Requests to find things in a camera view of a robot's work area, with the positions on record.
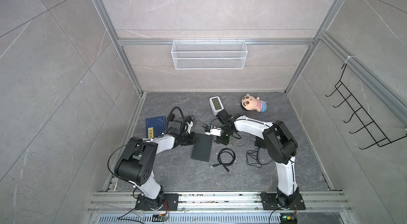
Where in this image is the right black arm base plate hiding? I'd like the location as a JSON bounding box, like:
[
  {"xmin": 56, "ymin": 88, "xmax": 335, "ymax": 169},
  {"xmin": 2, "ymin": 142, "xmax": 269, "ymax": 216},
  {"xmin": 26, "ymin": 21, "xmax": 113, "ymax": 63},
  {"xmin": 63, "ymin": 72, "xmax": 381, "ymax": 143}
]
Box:
[{"xmin": 260, "ymin": 192, "xmax": 306, "ymax": 210}]

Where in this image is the thin black power adapter cable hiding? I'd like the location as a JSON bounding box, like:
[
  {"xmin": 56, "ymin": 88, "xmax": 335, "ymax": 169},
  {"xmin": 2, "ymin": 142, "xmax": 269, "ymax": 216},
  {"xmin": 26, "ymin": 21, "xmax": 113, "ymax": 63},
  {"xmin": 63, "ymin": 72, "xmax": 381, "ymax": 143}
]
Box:
[{"xmin": 245, "ymin": 138, "xmax": 274, "ymax": 169}]

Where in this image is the cartoon boy plush doll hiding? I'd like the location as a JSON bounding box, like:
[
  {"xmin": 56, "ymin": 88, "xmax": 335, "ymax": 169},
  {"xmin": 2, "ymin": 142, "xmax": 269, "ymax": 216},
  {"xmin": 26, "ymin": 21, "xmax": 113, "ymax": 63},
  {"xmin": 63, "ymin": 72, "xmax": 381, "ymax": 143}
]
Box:
[{"xmin": 240, "ymin": 94, "xmax": 268, "ymax": 112}]

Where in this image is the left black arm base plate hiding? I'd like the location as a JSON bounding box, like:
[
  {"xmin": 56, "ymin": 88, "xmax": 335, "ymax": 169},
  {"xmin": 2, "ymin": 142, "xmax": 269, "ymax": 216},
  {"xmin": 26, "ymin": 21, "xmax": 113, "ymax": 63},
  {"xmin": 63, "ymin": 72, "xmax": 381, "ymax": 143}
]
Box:
[{"xmin": 135, "ymin": 193, "xmax": 179, "ymax": 211}]

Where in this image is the black perforated box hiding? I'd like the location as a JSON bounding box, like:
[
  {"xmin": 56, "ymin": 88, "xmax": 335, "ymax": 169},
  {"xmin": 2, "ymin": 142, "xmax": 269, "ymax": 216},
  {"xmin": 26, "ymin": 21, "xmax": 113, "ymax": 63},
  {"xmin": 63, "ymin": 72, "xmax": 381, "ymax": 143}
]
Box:
[{"xmin": 191, "ymin": 133, "xmax": 213, "ymax": 162}]

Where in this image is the black adapter with thin cord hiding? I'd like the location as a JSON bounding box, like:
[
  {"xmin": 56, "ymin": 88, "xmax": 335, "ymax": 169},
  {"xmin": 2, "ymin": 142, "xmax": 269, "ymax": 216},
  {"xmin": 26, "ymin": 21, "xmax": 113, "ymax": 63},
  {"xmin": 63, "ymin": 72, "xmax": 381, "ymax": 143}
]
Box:
[{"xmin": 166, "ymin": 113, "xmax": 214, "ymax": 132}]

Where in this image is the grey ethernet cable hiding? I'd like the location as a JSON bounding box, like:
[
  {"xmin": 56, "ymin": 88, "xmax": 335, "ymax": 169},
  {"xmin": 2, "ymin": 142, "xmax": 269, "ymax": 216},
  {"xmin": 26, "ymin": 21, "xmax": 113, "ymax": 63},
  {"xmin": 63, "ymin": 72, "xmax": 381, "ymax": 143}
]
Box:
[{"xmin": 233, "ymin": 135, "xmax": 251, "ymax": 148}]

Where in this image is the blue booklet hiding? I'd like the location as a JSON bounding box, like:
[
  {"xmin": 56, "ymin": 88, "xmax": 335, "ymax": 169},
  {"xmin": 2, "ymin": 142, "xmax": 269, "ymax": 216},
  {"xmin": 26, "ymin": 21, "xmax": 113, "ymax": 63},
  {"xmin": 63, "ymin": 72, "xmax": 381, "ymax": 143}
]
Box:
[{"xmin": 145, "ymin": 115, "xmax": 166, "ymax": 139}]

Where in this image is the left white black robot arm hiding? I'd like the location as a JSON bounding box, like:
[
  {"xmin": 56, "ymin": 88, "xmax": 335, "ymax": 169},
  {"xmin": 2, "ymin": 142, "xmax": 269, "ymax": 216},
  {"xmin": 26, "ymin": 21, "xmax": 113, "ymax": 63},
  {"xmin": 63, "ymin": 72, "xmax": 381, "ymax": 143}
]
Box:
[{"xmin": 107, "ymin": 106, "xmax": 196, "ymax": 209}]

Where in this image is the black wire hook rack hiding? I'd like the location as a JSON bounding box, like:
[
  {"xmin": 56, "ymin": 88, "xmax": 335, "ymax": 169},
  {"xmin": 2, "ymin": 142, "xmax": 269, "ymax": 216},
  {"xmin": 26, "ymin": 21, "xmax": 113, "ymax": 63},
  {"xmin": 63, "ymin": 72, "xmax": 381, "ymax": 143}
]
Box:
[{"xmin": 325, "ymin": 64, "xmax": 407, "ymax": 150}]

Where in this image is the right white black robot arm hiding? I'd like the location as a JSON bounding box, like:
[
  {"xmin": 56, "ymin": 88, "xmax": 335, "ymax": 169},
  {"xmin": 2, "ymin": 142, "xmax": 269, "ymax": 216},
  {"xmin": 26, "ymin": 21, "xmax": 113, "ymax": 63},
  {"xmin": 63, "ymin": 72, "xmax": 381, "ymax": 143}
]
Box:
[{"xmin": 216, "ymin": 110, "xmax": 300, "ymax": 209}]

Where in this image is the white digital clock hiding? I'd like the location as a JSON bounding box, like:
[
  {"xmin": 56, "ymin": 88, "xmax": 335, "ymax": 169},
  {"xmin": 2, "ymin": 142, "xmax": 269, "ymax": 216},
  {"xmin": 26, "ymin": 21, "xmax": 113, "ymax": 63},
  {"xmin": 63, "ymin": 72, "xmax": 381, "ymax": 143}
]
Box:
[{"xmin": 209, "ymin": 96, "xmax": 224, "ymax": 115}]

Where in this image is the aluminium mounting rail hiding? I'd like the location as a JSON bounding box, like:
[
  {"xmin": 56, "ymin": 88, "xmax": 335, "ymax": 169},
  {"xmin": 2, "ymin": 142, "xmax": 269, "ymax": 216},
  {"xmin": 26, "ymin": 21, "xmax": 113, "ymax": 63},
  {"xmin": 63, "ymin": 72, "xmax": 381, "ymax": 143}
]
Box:
[{"xmin": 88, "ymin": 191, "xmax": 352, "ymax": 213}]

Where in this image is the white wire mesh basket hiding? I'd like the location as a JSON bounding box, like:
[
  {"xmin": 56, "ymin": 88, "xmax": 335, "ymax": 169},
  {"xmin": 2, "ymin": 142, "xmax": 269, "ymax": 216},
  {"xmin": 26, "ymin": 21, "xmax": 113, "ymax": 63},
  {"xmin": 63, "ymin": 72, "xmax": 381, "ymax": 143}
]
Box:
[{"xmin": 171, "ymin": 40, "xmax": 248, "ymax": 70}]

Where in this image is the thick black cable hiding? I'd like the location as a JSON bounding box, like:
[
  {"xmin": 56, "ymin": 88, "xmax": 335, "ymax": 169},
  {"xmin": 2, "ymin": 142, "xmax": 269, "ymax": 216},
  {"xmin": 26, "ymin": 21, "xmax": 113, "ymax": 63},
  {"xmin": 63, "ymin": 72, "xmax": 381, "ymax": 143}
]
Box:
[{"xmin": 210, "ymin": 147, "xmax": 236, "ymax": 173}]

